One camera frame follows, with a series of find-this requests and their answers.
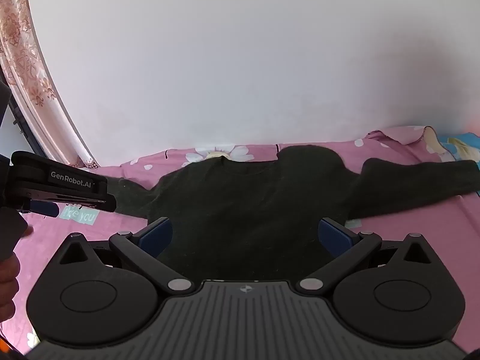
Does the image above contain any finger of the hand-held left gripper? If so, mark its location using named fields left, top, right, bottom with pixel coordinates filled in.
left=29, top=199, right=61, bottom=218
left=48, top=190, right=117, bottom=213

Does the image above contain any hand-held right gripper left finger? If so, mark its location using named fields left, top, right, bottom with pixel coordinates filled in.
left=59, top=217, right=193, bottom=294

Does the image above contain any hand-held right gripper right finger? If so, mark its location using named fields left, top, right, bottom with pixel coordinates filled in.
left=295, top=217, right=433, bottom=295

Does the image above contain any black knit sweater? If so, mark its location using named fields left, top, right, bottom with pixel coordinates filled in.
left=117, top=145, right=480, bottom=283

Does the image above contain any person's left hand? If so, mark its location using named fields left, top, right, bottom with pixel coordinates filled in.
left=0, top=226, right=34, bottom=322

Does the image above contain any pink floral bed sheet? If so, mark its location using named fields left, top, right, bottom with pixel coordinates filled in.
left=13, top=124, right=480, bottom=357

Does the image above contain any pink patterned curtain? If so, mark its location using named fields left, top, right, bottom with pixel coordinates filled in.
left=0, top=0, right=100, bottom=169

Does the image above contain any floral quilt with blue print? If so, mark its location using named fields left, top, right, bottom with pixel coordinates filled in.
left=365, top=124, right=480, bottom=164

